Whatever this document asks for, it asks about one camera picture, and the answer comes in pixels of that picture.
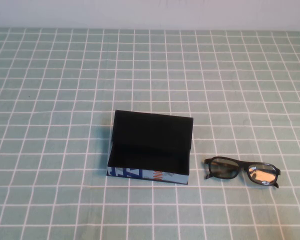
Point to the green checked tablecloth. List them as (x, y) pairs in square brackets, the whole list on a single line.
[(65, 100)]

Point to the black printed glasses case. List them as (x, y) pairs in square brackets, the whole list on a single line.
[(150, 135)]

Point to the black framed glasses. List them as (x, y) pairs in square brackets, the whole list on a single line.
[(243, 168)]

